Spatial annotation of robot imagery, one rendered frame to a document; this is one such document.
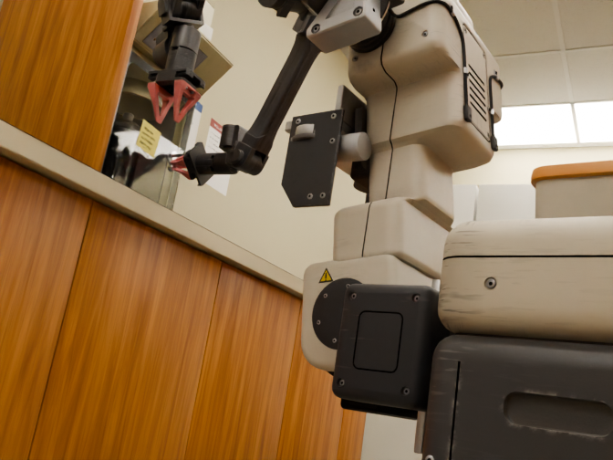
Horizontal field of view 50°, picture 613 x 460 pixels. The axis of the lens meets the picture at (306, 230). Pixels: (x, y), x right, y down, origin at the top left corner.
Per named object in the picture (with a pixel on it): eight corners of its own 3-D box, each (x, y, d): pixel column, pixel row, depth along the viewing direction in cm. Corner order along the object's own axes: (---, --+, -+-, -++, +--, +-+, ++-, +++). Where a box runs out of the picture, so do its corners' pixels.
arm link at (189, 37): (182, 16, 132) (207, 29, 135) (168, 28, 137) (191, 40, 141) (176, 47, 130) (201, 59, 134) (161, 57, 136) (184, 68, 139)
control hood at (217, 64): (123, 37, 166) (131, 3, 169) (195, 97, 194) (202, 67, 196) (159, 32, 161) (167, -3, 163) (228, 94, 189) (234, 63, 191)
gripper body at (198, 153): (196, 141, 174) (219, 140, 170) (208, 174, 179) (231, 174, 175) (183, 152, 169) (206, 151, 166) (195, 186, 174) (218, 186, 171)
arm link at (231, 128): (239, 161, 160) (262, 172, 166) (246, 117, 162) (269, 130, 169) (205, 164, 167) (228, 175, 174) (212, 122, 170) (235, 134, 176)
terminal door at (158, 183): (87, 194, 156) (124, 46, 166) (165, 232, 182) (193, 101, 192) (89, 194, 156) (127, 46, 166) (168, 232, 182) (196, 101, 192)
